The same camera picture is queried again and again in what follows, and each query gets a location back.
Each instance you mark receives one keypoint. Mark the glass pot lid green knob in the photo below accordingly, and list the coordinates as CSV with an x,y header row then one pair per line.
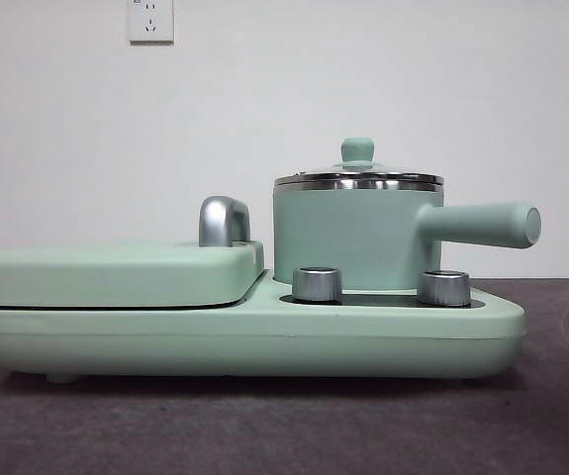
x,y
357,149

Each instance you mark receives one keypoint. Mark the chrome control knob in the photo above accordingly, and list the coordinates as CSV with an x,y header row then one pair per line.
x,y
316,284
443,288

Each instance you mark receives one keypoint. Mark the white wall socket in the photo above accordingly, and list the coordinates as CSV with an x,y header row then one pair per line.
x,y
151,22

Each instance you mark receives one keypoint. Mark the green breakfast machine base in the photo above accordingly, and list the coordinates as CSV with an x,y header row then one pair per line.
x,y
264,336

